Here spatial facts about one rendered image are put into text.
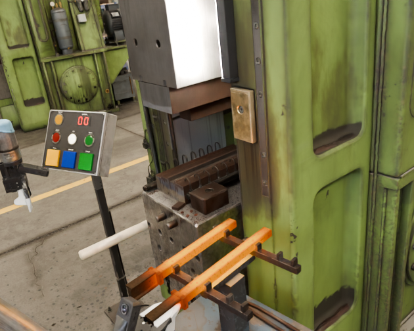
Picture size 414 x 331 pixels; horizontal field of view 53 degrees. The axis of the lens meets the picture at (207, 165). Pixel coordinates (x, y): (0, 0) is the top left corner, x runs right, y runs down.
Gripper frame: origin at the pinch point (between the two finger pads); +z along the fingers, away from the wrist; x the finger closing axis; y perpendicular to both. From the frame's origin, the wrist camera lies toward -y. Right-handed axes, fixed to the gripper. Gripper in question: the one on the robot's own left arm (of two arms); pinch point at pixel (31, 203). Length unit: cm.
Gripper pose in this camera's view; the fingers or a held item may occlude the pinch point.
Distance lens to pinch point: 182.1
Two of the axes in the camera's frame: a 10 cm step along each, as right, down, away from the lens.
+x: 3.9, 3.3, -8.6
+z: 1.0, 9.1, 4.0
